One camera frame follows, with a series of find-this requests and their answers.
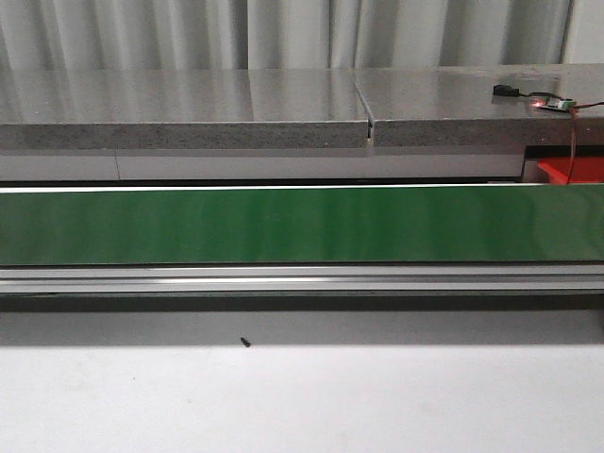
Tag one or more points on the green conveyor belt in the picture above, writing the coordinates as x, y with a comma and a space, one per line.
304, 225

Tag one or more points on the white pleated curtain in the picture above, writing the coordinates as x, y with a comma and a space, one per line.
78, 35

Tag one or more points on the black plug connector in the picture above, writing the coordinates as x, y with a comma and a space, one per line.
506, 91

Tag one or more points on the small green circuit board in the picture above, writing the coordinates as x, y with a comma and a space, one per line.
552, 103

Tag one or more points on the red plastic tray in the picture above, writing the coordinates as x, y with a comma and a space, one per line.
561, 171

